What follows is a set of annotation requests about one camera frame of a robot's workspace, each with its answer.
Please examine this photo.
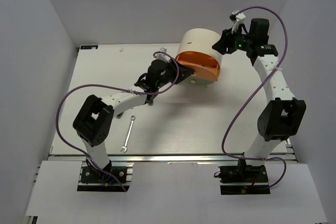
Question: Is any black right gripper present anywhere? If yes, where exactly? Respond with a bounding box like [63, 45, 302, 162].
[211, 24, 253, 55]

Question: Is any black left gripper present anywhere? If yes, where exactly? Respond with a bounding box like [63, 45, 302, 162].
[156, 57, 194, 89]

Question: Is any orange top drawer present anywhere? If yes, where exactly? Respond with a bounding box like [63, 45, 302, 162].
[175, 51, 221, 82]

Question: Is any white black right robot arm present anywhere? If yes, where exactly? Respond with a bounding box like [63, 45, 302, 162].
[212, 18, 307, 182]

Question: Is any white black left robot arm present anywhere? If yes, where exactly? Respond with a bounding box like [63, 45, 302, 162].
[73, 59, 194, 182]

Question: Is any grey bottom drawer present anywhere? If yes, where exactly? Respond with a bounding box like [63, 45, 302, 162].
[185, 76, 214, 87]

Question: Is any cream round drawer cabinet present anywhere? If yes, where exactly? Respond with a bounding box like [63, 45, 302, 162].
[176, 28, 222, 65]

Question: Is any blue label sticker left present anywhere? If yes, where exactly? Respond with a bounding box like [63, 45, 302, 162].
[80, 45, 98, 50]

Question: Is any silver combination wrench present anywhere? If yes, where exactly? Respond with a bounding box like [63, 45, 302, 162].
[120, 115, 136, 153]

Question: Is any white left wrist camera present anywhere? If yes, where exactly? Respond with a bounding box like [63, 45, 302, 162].
[153, 47, 171, 62]

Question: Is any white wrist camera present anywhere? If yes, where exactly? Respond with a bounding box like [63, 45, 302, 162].
[153, 47, 171, 62]
[229, 10, 246, 34]

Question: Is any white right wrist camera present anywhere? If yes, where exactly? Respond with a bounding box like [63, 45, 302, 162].
[229, 10, 246, 34]

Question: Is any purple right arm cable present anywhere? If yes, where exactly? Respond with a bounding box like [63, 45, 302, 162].
[222, 5, 288, 188]

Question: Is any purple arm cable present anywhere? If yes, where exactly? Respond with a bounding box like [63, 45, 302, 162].
[222, 5, 288, 188]
[56, 50, 181, 192]

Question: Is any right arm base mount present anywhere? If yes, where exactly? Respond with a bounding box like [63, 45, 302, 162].
[214, 166, 270, 195]

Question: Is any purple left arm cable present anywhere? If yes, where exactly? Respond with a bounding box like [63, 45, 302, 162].
[56, 50, 181, 192]

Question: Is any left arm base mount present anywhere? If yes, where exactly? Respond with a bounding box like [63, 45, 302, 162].
[77, 163, 133, 193]

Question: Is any aluminium table edge rail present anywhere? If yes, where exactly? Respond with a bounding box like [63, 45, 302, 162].
[48, 152, 297, 164]

